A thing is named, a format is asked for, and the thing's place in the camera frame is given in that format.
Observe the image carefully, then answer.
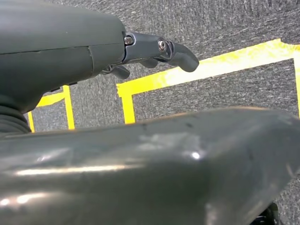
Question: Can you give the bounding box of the yellow floor tape square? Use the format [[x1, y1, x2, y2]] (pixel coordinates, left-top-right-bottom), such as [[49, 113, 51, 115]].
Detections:
[[116, 38, 300, 125]]

